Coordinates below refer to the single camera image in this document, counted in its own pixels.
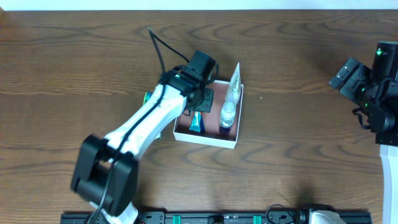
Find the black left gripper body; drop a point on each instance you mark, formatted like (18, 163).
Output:
(206, 99)

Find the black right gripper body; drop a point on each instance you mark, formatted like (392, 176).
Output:
(344, 78)

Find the Colgate toothpaste tube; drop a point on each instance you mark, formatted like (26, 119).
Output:
(196, 122)

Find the clear blue foam bottle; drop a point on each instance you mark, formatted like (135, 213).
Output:
(227, 117)

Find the green white toothbrush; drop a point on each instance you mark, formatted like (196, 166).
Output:
(147, 97)

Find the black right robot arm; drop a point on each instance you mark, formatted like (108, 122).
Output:
(374, 91)

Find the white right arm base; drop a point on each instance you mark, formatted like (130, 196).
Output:
(315, 213)

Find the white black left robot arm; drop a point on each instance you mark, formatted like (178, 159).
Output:
(106, 172)

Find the white cardboard box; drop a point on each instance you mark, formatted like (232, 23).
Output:
(211, 136)

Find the white post at right edge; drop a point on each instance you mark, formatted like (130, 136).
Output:
(388, 156)

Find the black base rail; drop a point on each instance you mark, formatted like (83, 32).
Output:
(224, 218)

